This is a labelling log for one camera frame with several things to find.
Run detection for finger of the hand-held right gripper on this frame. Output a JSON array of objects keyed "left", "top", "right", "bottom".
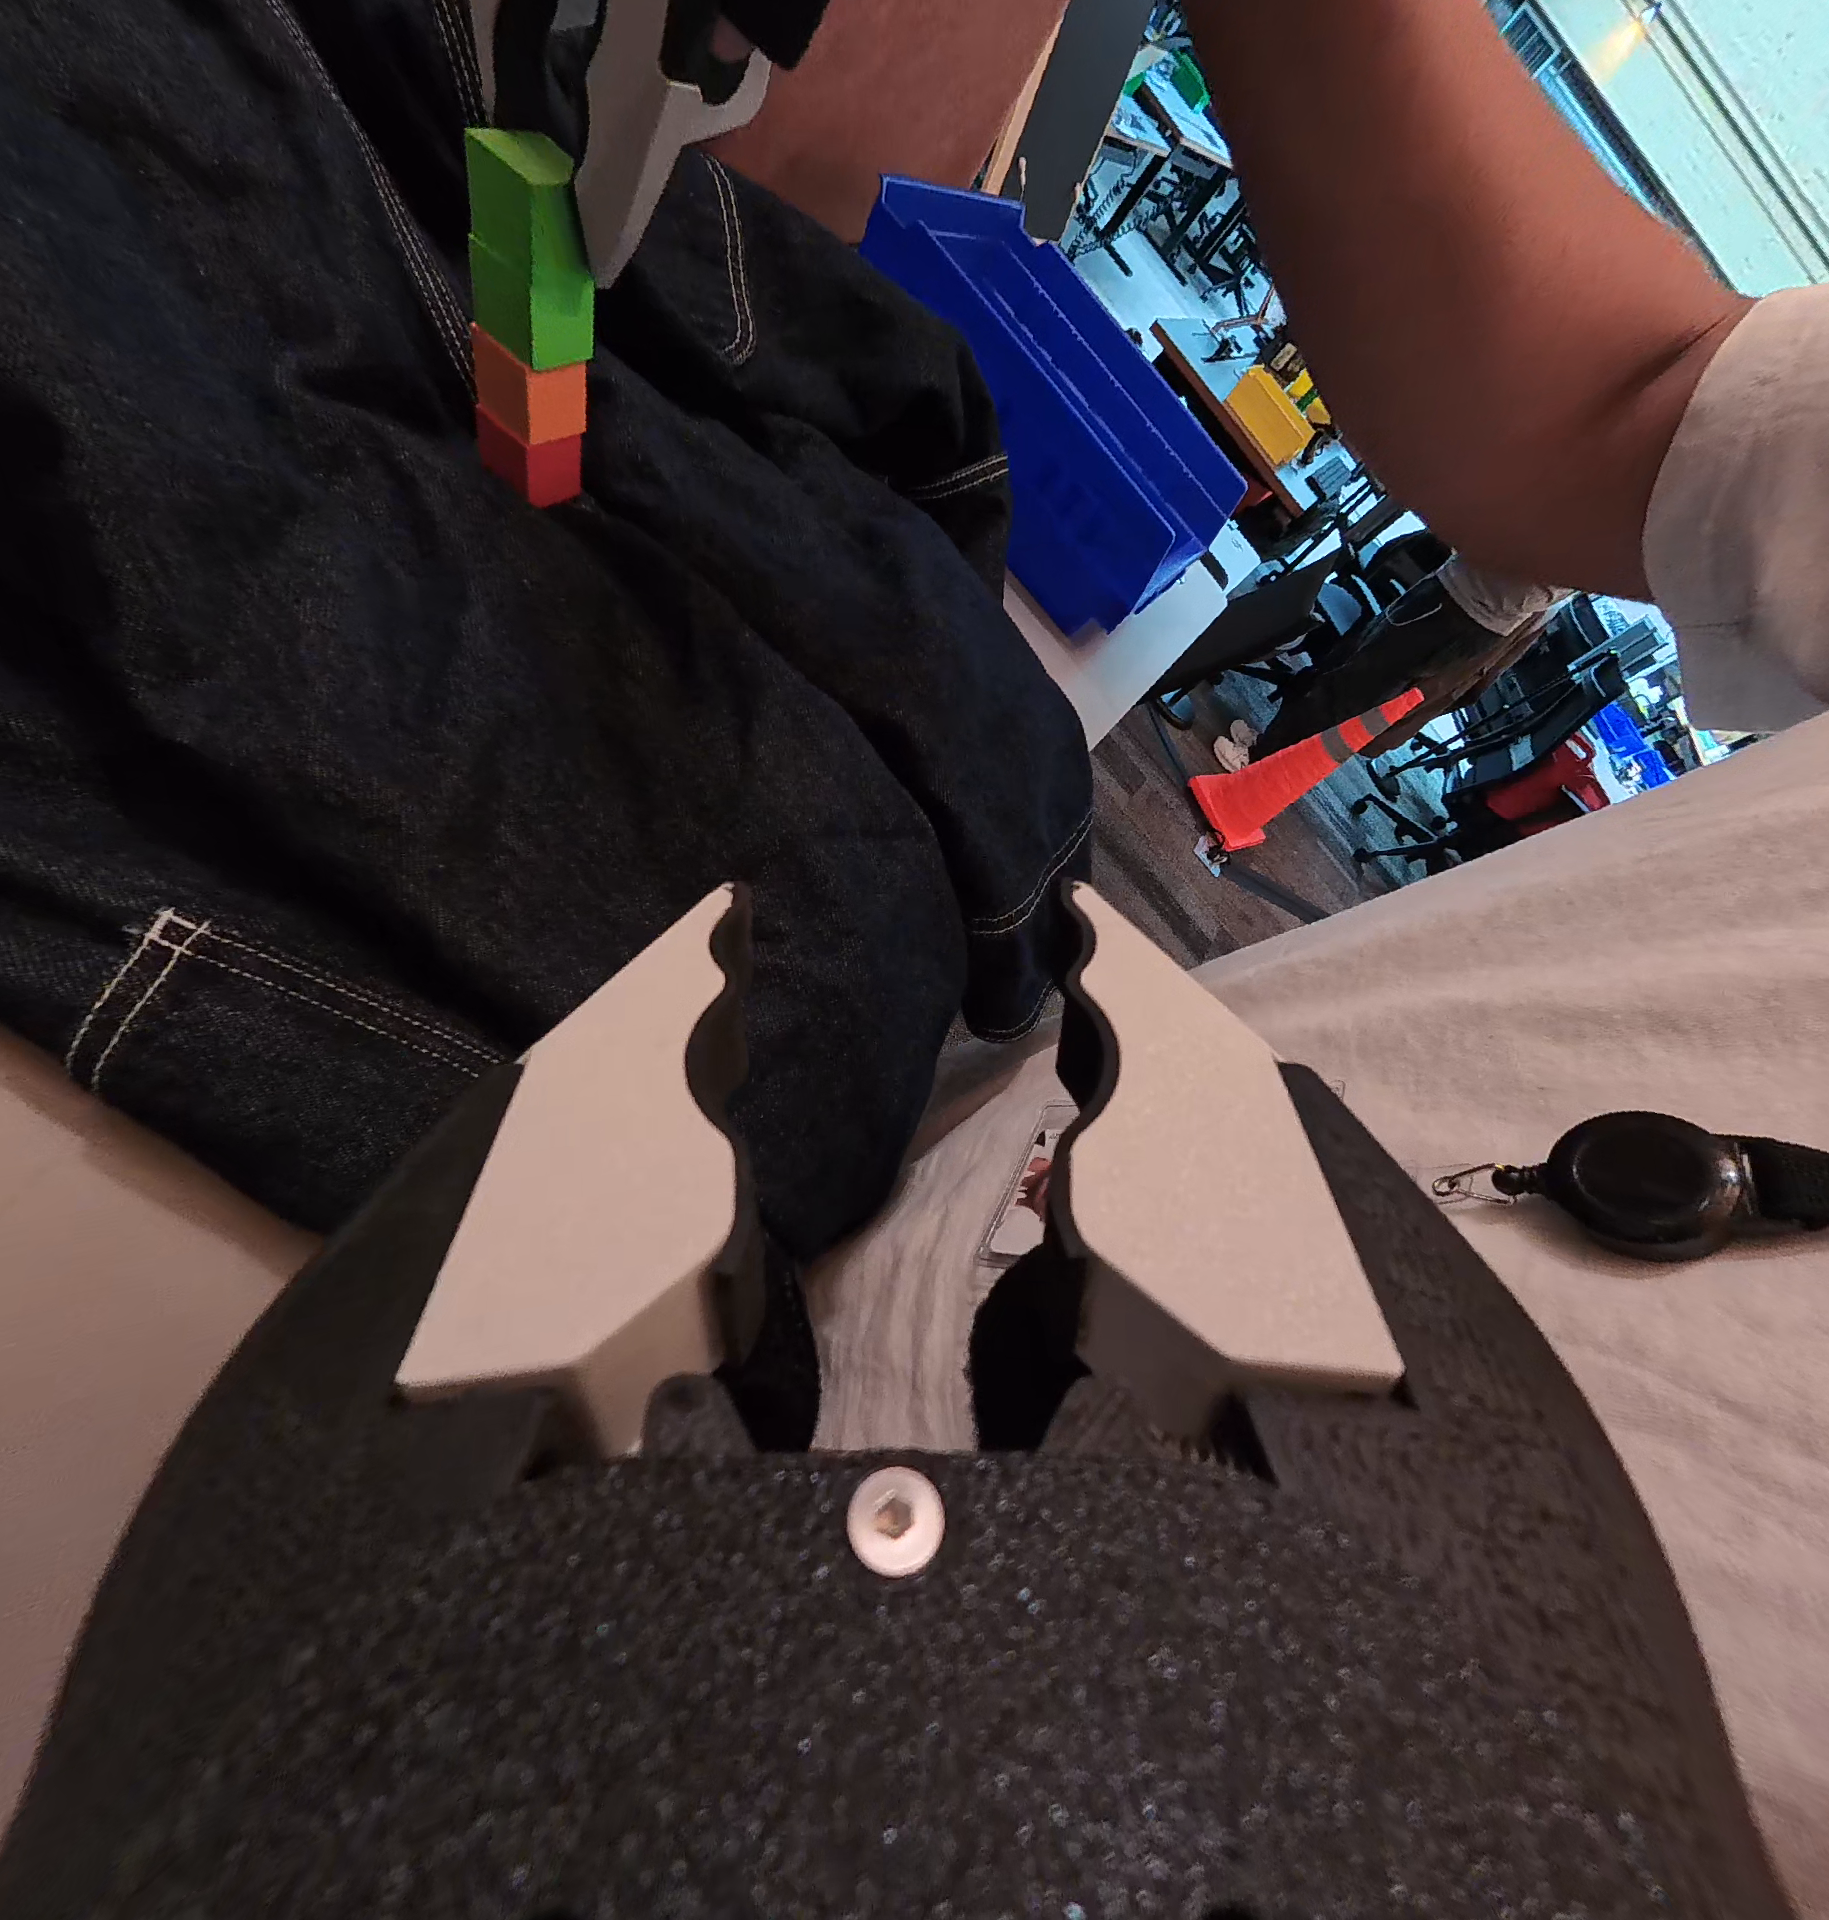
[
  {"left": 575, "top": 0, "right": 773, "bottom": 286},
  {"left": 468, "top": 0, "right": 586, "bottom": 139}
]

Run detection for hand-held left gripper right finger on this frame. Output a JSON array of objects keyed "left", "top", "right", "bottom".
[{"left": 1053, "top": 883, "right": 1406, "bottom": 1442}]

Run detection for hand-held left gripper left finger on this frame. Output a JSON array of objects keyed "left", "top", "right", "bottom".
[{"left": 394, "top": 883, "right": 773, "bottom": 1459}]

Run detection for green wooden block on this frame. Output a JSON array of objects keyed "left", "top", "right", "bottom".
[
  {"left": 468, "top": 238, "right": 597, "bottom": 369},
  {"left": 465, "top": 125, "right": 583, "bottom": 279}
]

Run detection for orange wooden block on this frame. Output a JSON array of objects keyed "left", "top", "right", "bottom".
[{"left": 470, "top": 320, "right": 589, "bottom": 444}]

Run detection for red wooden block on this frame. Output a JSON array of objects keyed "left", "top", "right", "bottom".
[{"left": 476, "top": 405, "right": 583, "bottom": 510}]

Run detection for dark denim pants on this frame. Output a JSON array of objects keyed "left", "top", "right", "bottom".
[{"left": 0, "top": 0, "right": 1097, "bottom": 1262}]

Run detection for clear badge holder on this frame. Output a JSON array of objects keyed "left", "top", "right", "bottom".
[{"left": 981, "top": 1100, "right": 1082, "bottom": 1263}]

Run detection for black office chair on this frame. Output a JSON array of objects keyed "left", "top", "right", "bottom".
[{"left": 1356, "top": 719, "right": 1485, "bottom": 873}]

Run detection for orange traffic cone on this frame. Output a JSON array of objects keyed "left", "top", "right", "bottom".
[{"left": 1187, "top": 687, "right": 1427, "bottom": 863}]

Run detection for person's white shirt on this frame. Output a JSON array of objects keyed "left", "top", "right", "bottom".
[{"left": 809, "top": 284, "right": 1829, "bottom": 1920}]

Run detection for red office chair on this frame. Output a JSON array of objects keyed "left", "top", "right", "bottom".
[{"left": 1483, "top": 734, "right": 1612, "bottom": 825}]

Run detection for blue plastic bin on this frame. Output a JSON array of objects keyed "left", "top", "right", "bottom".
[{"left": 860, "top": 178, "right": 1249, "bottom": 633}]

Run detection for yellow plastic bin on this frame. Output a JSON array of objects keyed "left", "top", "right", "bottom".
[{"left": 1225, "top": 364, "right": 1317, "bottom": 466}]

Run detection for black badge reel with strap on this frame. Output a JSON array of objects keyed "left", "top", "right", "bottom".
[{"left": 1431, "top": 1112, "right": 1829, "bottom": 1262}]

